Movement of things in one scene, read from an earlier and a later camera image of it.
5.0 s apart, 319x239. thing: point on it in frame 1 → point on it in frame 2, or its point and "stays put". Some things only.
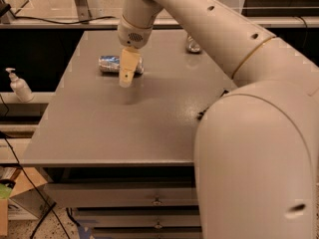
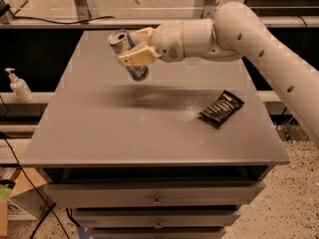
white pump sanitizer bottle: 20,87 stays put
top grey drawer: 123,194 stays put
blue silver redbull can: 111,64 → 120,43
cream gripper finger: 129,64 → 145,55
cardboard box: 26,202 stays put
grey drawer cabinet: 123,158 stays put
